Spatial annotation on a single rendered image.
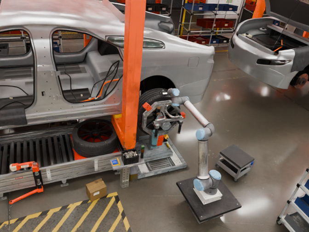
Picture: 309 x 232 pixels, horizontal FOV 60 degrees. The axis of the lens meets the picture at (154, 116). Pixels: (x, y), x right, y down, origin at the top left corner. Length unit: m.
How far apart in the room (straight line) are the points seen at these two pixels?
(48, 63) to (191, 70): 1.95
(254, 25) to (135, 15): 4.41
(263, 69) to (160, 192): 3.06
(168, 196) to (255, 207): 1.18
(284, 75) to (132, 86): 3.24
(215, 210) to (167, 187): 0.82
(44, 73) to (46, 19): 0.62
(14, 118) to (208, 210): 2.59
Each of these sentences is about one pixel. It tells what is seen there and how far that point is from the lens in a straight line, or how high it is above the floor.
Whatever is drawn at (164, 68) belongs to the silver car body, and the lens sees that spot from 3.74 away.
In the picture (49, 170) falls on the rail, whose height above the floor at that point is 0.35.
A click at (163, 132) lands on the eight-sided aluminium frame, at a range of 3.77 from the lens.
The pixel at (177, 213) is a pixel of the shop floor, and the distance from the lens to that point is 3.65.
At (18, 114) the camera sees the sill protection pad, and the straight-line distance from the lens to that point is 3.67.
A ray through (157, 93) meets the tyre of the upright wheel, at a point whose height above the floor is 1.17.
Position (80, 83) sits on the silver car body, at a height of 0.88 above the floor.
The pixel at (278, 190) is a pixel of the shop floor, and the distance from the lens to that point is 4.44.
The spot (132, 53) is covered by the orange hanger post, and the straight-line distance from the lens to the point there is 2.88.
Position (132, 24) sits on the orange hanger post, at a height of 2.17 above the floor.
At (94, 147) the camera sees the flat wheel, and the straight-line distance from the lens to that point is 3.70.
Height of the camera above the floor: 2.91
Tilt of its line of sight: 34 degrees down
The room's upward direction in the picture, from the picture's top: 7 degrees clockwise
